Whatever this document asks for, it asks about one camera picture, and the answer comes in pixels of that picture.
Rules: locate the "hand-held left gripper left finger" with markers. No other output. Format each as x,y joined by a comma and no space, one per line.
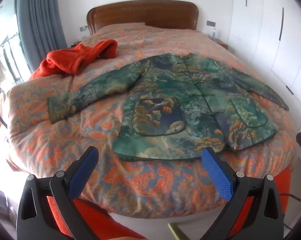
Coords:
83,168

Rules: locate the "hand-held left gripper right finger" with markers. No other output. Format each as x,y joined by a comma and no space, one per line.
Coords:
219,172

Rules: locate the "green printed jacket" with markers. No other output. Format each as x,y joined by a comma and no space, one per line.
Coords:
175,110

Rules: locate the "orange floral quilt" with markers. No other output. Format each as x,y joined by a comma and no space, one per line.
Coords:
73,140

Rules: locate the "orange bed blanket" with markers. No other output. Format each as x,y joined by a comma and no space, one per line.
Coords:
90,216

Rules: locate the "olive green strip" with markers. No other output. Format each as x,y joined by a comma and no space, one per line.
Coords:
175,231

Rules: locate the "orange fleece garment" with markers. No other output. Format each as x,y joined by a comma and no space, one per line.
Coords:
73,60

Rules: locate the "white wardrobe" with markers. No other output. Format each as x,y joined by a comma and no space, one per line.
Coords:
270,35

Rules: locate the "wooden nightstand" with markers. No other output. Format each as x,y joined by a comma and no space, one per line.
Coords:
221,43

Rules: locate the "window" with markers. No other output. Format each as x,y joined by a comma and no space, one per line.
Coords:
3,55

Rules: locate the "small clear bottle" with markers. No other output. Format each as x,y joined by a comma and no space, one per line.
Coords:
214,32

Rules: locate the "blue-grey curtain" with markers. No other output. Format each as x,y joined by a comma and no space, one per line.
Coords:
39,25

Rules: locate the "wooden headboard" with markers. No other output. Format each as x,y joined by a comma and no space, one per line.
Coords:
143,13

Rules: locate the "grey wall switch panel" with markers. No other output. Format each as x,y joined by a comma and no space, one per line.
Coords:
83,28
211,23

